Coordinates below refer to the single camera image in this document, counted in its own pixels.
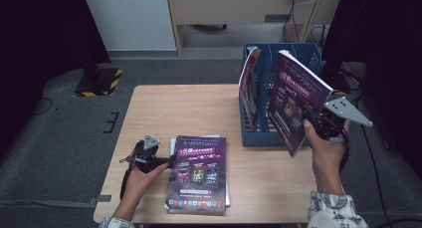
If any grey tape piece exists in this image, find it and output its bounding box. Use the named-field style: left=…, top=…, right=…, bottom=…
left=89, top=194, right=112, bottom=206

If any white panel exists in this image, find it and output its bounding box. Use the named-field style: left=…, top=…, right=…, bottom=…
left=81, top=0, right=177, bottom=52

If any person's left hand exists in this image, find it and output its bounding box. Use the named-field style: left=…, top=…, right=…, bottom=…
left=122, top=162, right=169, bottom=208

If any blue file rack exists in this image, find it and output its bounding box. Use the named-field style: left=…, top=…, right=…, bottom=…
left=238, top=43, right=322, bottom=147

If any black and red book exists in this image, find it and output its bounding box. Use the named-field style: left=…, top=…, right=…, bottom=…
left=238, top=46, right=263, bottom=132

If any person's right hand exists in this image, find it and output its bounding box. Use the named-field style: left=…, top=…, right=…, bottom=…
left=303, top=118, right=351, bottom=193

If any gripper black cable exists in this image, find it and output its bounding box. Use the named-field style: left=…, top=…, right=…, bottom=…
left=118, top=144, right=140, bottom=200
left=339, top=142, right=351, bottom=176

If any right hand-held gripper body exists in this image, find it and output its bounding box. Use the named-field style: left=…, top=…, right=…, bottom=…
left=312, top=96, right=373, bottom=142

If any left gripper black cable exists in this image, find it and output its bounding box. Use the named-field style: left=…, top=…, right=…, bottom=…
left=118, top=144, right=140, bottom=200

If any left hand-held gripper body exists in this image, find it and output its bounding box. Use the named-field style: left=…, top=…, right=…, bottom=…
left=133, top=133, right=167, bottom=174

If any light wooden cabinet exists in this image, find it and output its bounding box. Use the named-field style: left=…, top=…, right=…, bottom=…
left=165, top=0, right=344, bottom=58

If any black stand with striped base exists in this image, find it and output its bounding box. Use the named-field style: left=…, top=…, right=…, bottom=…
left=326, top=62, right=353, bottom=97
left=73, top=48, right=123, bottom=98

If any thin black floor cable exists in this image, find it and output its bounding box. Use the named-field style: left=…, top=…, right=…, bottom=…
left=34, top=98, right=54, bottom=116

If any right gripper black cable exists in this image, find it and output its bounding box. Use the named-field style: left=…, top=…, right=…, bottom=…
left=339, top=142, right=351, bottom=176

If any black looped cable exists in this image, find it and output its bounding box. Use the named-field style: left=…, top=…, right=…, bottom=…
left=310, top=23, right=330, bottom=48

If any black hanging cable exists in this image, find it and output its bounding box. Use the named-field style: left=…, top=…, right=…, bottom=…
left=282, top=0, right=302, bottom=43

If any long black floor cable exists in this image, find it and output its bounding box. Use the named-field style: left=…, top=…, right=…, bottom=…
left=359, top=124, right=390, bottom=228

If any purple paperback book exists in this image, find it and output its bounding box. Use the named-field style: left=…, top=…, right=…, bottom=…
left=268, top=49, right=333, bottom=158
left=164, top=135, right=228, bottom=215

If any white picture grid book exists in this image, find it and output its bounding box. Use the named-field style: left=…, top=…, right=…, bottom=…
left=169, top=133, right=231, bottom=209

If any black curtain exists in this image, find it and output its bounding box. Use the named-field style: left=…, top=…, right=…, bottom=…
left=319, top=0, right=422, bottom=171
left=0, top=0, right=112, bottom=162

